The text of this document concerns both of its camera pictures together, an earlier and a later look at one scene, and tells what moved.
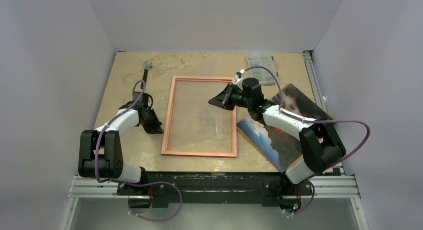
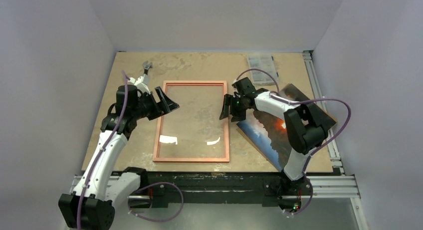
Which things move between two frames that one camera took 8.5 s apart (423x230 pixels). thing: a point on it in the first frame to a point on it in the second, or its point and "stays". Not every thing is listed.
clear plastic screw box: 264,60 stays
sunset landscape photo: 278,147 stays
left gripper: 155,128 to 165,105
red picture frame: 220,154 to 159,123
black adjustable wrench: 146,67 stays
